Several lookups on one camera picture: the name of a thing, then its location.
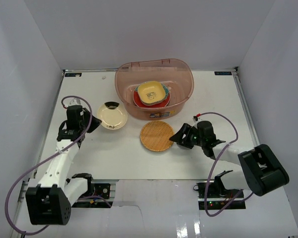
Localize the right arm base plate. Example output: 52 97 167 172
193 182 239 203

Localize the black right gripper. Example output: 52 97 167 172
169 123 205 149

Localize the purple square dish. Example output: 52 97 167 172
162 84 169 98

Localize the cream square dish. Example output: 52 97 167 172
133 81 170 108

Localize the yellow square dish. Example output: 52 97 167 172
138 81 165 106

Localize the pink translucent plastic bin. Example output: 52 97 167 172
115 59 194 120

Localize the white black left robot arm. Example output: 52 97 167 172
25 105 101 225

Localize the cream round plate black mark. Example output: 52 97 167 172
97 101 128 130

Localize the round woven bamboo plate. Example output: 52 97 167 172
140 120 174 152

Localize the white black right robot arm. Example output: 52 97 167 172
170 121 290 198

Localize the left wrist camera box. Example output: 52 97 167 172
63 98 81 109

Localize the red and teal plate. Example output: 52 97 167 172
133 87 170 108

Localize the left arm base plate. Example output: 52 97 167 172
76 183 111 205

